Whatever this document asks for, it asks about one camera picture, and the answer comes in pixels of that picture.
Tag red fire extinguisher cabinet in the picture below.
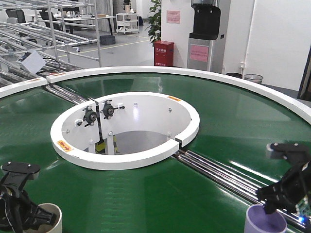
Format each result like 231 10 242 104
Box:
154 40 174 67

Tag beige plastic cup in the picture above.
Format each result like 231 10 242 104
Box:
23 203 63 233

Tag wire mesh trash bin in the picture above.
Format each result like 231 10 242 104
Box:
244 74 263 84

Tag black storage crate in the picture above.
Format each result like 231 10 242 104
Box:
100 35 116 45

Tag green circular conveyor belt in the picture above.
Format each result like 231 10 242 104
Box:
0 73 311 233

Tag steel conveyor rollers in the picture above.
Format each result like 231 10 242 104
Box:
44 84 90 105
171 150 311 233

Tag steel conveyor rollers right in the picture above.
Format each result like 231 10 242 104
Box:
171 150 311 233

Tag black silver water dispenser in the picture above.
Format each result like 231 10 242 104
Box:
187 0 221 71

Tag white utility cart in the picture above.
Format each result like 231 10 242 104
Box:
116 13 139 34

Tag white outer conveyor rim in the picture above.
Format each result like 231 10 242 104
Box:
0 66 311 123

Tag black bearing mount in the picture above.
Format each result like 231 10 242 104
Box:
102 100 125 119
83 106 97 127

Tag black bearing mount right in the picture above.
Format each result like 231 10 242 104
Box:
102 100 125 119

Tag green potted plant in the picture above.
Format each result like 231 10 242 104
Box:
147 0 162 45

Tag steel conveyor rollers left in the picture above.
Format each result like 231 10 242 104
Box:
44 84 90 105

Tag lavender plastic cup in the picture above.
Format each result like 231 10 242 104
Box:
244 204 287 233

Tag white control box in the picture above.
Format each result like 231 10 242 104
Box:
17 50 46 74

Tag pink wall notice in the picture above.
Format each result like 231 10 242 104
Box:
166 10 181 24

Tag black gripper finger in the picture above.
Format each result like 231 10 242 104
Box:
9 191 56 231
256 169 309 214
266 143 311 170
0 162 40 197

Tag white inner conveyor ring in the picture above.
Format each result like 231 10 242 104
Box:
50 91 200 171

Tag metal roller rack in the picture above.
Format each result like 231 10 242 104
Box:
0 0 99 88

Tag black bearing mount left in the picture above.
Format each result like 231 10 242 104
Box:
83 106 97 127

